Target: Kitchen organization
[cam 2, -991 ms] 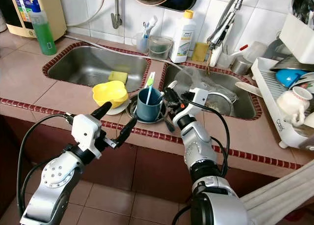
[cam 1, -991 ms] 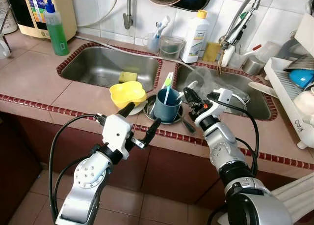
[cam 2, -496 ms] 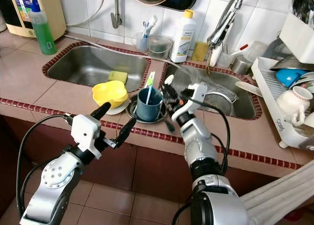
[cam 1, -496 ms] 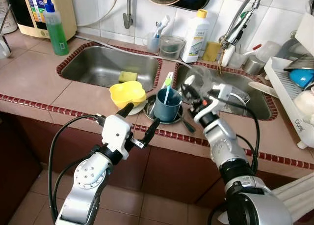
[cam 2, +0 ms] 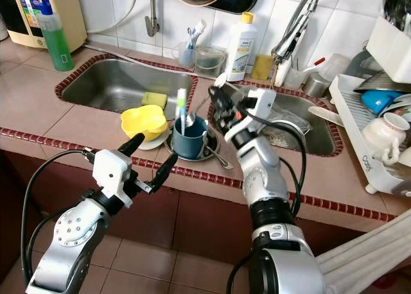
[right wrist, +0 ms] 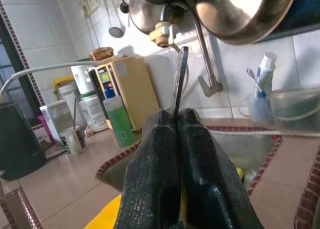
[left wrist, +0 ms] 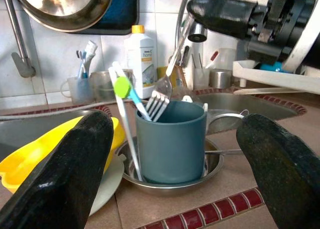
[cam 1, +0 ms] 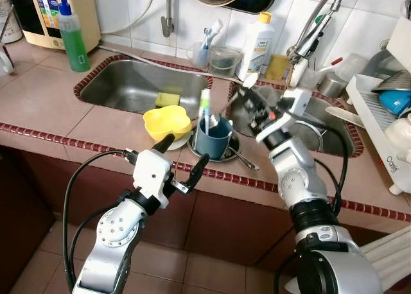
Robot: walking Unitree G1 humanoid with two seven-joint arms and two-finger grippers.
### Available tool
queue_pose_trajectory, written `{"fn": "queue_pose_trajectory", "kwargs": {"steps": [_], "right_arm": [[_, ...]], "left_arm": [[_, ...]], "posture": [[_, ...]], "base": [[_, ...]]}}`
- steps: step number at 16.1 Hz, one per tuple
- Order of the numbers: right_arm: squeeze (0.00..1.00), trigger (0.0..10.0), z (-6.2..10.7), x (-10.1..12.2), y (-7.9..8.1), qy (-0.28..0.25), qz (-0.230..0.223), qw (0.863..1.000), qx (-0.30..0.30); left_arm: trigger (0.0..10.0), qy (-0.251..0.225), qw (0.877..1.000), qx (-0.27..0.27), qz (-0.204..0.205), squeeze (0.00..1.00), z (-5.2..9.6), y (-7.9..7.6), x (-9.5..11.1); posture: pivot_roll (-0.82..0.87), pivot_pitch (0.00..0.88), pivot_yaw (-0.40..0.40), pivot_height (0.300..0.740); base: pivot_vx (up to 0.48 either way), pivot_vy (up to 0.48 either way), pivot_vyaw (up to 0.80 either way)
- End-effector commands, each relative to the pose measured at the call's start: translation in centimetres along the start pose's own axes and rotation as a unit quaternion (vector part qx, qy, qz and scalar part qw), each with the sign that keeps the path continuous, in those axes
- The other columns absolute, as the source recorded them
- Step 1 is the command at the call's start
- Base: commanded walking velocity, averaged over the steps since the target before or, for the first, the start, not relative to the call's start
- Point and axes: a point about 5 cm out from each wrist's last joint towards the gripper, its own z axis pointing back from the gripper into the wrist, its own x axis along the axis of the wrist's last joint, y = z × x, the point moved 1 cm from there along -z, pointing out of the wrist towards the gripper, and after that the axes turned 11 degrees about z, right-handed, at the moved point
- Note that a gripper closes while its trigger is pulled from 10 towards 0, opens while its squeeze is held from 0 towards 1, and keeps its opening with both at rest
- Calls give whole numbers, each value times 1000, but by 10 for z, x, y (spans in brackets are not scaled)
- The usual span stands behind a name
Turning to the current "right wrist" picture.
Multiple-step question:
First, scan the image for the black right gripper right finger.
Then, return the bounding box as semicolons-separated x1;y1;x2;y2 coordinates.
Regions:
176;107;264;229

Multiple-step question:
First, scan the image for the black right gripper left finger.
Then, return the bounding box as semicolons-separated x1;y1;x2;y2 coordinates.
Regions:
114;108;181;229

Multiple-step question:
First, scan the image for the white plastic chopstick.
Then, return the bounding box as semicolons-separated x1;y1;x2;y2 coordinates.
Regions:
173;46;190;117
171;48;183;115

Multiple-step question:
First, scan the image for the yellow sponge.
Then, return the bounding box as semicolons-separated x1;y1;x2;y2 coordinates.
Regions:
234;166;245;183

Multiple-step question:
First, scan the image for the steel sink basin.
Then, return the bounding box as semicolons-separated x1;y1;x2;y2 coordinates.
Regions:
96;125;285;199

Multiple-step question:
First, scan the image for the white outlet tube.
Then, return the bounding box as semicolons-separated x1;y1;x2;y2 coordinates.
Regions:
208;128;320;139

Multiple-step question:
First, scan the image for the green dish soap bottle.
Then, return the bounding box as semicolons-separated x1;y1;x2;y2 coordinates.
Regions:
102;85;137;149

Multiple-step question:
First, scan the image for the white printed mug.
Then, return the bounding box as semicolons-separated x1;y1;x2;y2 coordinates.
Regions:
59;125;88;155

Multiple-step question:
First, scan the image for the clear plastic cup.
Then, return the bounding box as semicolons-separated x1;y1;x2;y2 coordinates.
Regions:
238;92;276;126

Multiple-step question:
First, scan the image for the white plastic jar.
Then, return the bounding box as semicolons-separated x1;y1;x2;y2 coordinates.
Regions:
78;93;110;133

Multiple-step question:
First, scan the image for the cream water ionizer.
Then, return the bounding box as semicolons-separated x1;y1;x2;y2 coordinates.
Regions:
88;55;161;133

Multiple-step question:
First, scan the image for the blue toothbrush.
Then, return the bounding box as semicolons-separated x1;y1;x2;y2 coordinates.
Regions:
246;68;266;99

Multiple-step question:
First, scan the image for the clear plastic tub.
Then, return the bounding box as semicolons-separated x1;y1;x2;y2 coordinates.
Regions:
265;87;320;138

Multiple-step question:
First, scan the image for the clear plastic container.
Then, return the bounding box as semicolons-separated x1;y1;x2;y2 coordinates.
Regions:
39;100;76;146

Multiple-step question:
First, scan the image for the pink container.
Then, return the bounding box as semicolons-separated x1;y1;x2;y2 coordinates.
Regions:
37;115;56;145

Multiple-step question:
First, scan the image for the white bucket yellow lid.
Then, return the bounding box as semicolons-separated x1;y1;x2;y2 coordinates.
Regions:
51;75;81;107

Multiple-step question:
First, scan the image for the white plastic jug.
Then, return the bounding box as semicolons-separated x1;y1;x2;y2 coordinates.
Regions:
70;65;95;95

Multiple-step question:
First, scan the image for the white toothpaste tube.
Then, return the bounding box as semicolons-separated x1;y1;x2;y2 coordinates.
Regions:
254;52;278;100

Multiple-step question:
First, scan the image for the black electric kettle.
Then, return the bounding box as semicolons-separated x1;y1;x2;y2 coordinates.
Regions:
0;101;48;182

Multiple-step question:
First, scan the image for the brown wicker basket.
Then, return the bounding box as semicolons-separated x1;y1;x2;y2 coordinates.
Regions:
89;46;115;62

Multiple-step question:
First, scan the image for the cream tap diverter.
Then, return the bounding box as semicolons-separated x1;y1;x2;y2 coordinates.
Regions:
148;21;176;49

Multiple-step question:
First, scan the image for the hanging steel ladle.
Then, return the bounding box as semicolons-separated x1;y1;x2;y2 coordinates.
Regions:
106;0;126;39

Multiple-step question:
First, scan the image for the hanging steel wok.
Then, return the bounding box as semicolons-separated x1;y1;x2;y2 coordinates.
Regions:
194;0;298;45

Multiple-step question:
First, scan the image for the hanging steel pan lid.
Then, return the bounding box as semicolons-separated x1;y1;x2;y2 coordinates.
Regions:
128;0;198;36

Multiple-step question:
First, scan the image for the hanging dark spoon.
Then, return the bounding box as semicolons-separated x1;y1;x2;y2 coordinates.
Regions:
116;0;130;14

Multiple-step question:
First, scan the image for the hanging dark blue pan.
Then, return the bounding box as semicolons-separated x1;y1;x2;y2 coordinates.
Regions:
259;0;320;43

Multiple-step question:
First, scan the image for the steel spoon handle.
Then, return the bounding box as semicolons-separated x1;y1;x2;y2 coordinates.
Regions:
72;96;78;130

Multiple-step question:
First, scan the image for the steel wall tap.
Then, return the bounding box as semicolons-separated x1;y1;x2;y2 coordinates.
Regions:
158;2;223;98

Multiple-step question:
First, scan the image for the white cord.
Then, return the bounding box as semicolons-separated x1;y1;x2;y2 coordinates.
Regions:
0;52;127;100

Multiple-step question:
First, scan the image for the white wall socket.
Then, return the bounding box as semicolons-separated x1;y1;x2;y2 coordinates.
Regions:
80;0;99;16

